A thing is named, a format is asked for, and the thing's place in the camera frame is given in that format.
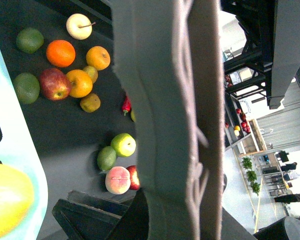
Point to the small yellow green fruit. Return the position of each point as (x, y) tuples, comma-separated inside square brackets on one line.
[(92, 72)]

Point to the teal plastic shopping basket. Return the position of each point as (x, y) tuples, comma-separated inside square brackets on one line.
[(17, 150)]

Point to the brownish yellow pear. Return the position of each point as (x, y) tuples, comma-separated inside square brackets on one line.
[(90, 103)]

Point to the yellow orange fruit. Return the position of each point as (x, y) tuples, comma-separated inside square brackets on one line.
[(98, 57)]

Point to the red apple partly hidden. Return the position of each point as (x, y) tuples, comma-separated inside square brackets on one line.
[(134, 180)]

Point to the pink peach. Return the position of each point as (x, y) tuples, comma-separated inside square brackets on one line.
[(117, 180)]

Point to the white pear with stem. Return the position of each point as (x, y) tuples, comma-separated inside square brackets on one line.
[(79, 26)]

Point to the green fruit by basket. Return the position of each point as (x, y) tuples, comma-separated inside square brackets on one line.
[(27, 88)]

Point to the grey basket handle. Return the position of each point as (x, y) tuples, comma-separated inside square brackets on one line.
[(167, 56)]

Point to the yellow orange apple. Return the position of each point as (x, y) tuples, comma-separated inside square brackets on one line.
[(81, 83)]

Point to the person in dark clothes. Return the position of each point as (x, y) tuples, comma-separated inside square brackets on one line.
[(288, 198)]

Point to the light green lime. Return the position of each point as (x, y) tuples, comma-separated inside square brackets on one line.
[(106, 158)]

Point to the red apple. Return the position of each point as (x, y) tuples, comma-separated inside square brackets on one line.
[(54, 84)]

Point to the bright green apple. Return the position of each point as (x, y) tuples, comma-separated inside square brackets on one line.
[(123, 144)]

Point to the yellow green lemon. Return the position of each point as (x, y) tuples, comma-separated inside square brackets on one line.
[(132, 115)]

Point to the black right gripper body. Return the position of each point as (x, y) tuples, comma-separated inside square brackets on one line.
[(86, 217)]

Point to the orange right edge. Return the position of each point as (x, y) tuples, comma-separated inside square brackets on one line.
[(60, 53)]

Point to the red chili pepper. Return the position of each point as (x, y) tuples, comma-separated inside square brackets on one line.
[(126, 106)]

